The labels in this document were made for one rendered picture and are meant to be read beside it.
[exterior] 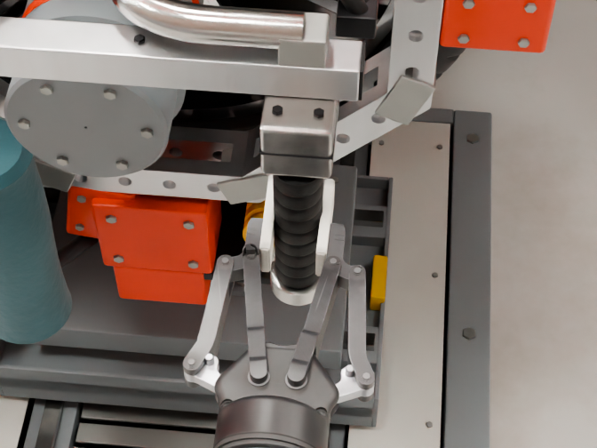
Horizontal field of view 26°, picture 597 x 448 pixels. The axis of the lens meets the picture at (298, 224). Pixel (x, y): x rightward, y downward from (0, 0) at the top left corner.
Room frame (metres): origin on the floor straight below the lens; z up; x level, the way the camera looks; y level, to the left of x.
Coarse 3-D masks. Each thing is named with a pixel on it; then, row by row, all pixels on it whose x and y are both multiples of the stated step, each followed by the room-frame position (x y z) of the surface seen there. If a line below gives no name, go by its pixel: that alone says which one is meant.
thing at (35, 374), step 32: (384, 192) 1.14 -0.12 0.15; (384, 224) 1.07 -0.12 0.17; (352, 256) 1.03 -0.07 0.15; (384, 256) 1.01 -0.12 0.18; (384, 288) 0.96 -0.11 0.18; (0, 352) 0.87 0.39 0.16; (32, 352) 0.88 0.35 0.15; (64, 352) 0.88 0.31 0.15; (96, 352) 0.88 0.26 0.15; (128, 352) 0.88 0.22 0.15; (0, 384) 0.84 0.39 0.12; (32, 384) 0.84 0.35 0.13; (64, 384) 0.83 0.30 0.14; (96, 384) 0.83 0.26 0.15; (128, 384) 0.83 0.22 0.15; (160, 384) 0.82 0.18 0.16; (352, 416) 0.80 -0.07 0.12
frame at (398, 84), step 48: (432, 0) 0.78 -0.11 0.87; (432, 48) 0.77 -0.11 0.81; (0, 96) 0.86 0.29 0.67; (384, 96) 0.78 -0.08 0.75; (432, 96) 0.78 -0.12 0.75; (192, 144) 0.84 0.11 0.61; (240, 144) 0.83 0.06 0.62; (336, 144) 0.78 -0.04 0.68; (144, 192) 0.80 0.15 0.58; (192, 192) 0.80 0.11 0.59; (240, 192) 0.79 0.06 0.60
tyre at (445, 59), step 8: (384, 40) 0.87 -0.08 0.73; (384, 48) 0.86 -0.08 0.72; (440, 48) 0.86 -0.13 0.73; (448, 48) 0.86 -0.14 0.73; (456, 48) 0.86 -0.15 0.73; (464, 48) 0.86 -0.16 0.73; (440, 56) 0.86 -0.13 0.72; (448, 56) 0.86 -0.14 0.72; (456, 56) 0.87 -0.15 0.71; (440, 64) 0.86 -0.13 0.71; (448, 64) 0.86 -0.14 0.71; (440, 72) 0.86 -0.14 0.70; (8, 80) 0.90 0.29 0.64; (200, 120) 0.88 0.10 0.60; (208, 120) 0.88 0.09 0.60; (216, 120) 0.88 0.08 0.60; (224, 120) 0.88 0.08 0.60; (232, 120) 0.88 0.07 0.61; (240, 120) 0.88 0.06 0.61; (248, 120) 0.88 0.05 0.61; (256, 120) 0.87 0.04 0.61; (208, 128) 0.88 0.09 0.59; (216, 128) 0.88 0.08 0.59; (224, 128) 0.88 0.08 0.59; (232, 128) 0.88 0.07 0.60; (240, 128) 0.87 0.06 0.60; (248, 128) 0.87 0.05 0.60
